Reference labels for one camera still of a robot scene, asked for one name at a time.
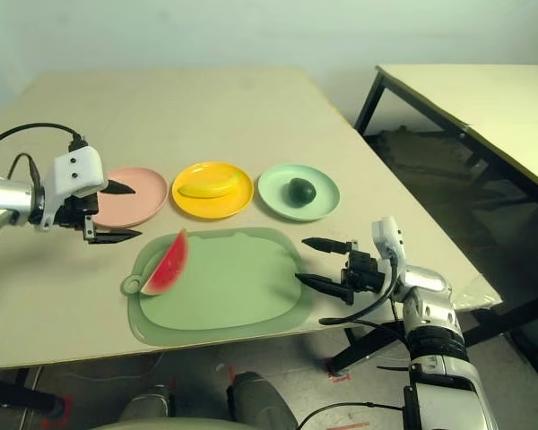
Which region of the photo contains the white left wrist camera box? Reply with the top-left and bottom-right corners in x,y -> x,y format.
36,145 -> 109,231

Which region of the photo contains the black floor cable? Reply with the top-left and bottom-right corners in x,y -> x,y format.
295,401 -> 407,430

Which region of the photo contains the pink round plate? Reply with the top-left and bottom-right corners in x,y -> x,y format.
91,167 -> 169,228

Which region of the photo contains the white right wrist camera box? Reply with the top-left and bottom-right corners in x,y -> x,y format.
370,216 -> 407,272

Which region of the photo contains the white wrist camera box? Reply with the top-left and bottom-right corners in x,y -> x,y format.
36,145 -> 109,231
370,216 -> 407,272

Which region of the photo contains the black table foot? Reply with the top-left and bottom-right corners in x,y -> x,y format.
0,366 -> 66,420
326,320 -> 409,376

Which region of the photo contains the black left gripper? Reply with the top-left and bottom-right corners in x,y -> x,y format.
53,178 -> 143,246

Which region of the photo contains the grey robot leg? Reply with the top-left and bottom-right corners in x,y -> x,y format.
118,383 -> 177,425
226,370 -> 299,430

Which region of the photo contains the long black left camera cable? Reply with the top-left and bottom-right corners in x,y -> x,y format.
0,123 -> 87,156

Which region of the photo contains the red watermelon slice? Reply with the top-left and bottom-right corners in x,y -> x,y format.
139,228 -> 189,297

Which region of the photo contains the orange round plate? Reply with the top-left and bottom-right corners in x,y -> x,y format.
171,160 -> 255,220

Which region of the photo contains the grey robot right leg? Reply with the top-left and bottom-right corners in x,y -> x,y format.
226,370 -> 299,430

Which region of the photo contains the dark green avocado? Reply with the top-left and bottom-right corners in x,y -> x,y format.
288,177 -> 317,208

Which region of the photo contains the light green round plate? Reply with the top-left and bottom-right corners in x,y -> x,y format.
256,163 -> 341,223

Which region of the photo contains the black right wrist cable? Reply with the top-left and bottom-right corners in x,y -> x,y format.
318,255 -> 401,326

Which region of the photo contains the grey robot torso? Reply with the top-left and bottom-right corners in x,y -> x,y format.
89,416 -> 297,430

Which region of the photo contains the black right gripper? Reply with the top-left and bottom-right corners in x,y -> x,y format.
294,237 -> 386,306

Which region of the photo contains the beige side table black frame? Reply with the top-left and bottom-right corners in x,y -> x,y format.
353,64 -> 538,380

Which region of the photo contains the translucent green mat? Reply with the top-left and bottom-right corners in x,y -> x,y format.
127,227 -> 316,348

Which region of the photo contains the short black left wrist cable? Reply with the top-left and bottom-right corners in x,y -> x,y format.
7,152 -> 41,185

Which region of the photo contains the light green cutting board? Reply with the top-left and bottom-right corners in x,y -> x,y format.
120,235 -> 303,331

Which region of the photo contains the yellow banana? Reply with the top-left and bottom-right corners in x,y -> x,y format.
177,169 -> 245,199

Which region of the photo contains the grey robot left leg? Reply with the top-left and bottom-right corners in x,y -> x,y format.
118,383 -> 177,425

